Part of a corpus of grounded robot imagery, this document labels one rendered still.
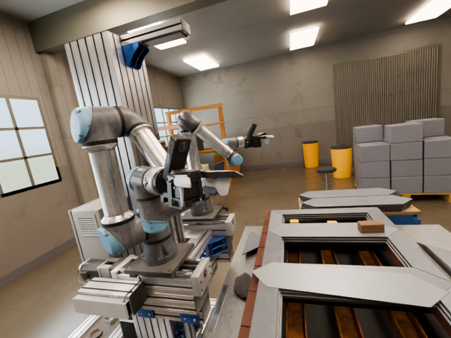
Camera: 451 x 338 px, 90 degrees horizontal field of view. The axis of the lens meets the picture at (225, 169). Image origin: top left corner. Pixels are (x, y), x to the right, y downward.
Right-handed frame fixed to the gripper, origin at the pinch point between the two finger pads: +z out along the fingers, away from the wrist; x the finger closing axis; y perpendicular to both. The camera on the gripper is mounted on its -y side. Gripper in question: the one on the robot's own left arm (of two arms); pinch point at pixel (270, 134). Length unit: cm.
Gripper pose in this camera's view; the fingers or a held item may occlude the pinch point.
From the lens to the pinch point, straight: 164.5
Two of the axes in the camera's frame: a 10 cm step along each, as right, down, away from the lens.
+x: 1.9, 2.9, -9.4
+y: 1.1, 9.4, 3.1
